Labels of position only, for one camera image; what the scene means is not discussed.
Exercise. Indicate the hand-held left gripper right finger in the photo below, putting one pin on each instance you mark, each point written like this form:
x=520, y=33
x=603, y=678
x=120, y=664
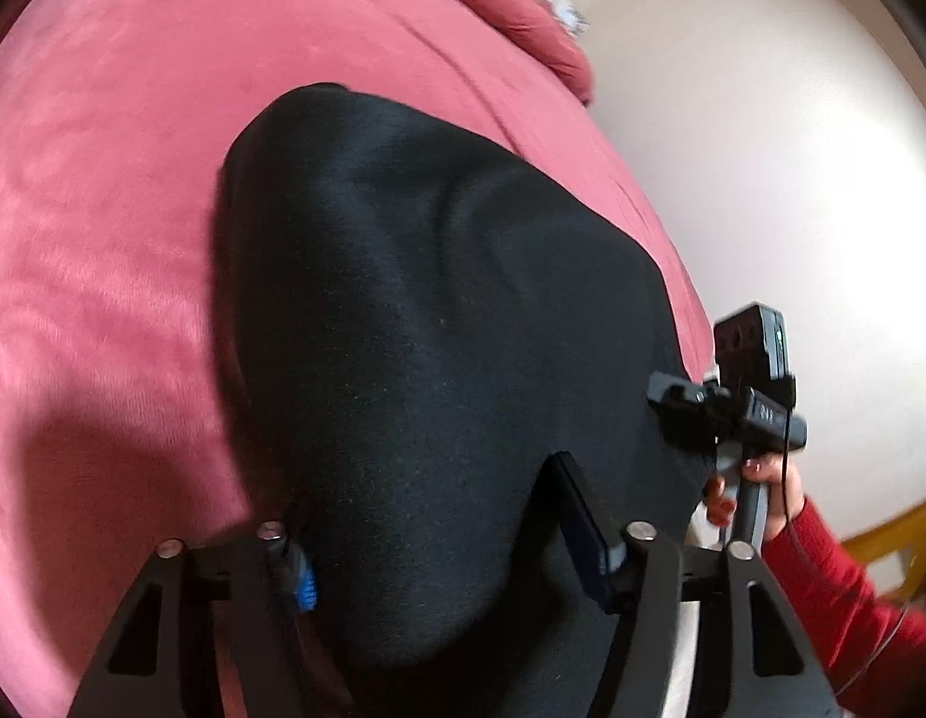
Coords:
x=582, y=531

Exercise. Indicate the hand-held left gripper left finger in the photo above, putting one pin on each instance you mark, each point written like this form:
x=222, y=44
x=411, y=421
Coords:
x=306, y=587

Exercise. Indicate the pink fleece blanket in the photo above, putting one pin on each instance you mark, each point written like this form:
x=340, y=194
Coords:
x=96, y=239

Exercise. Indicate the yellow wooden chair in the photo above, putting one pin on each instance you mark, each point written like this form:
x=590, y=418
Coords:
x=904, y=538

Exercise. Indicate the person's right forearm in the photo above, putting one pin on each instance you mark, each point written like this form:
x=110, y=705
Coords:
x=844, y=598

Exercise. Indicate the pink rolled duvet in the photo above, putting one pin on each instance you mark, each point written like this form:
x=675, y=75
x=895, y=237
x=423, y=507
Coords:
x=508, y=7

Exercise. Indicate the person's right hand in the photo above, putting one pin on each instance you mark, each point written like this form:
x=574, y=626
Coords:
x=777, y=486

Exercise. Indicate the black pants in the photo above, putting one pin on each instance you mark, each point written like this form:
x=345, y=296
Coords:
x=433, y=314

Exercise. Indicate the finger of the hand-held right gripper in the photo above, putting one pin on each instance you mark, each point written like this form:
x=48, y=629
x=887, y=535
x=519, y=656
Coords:
x=691, y=430
x=680, y=390

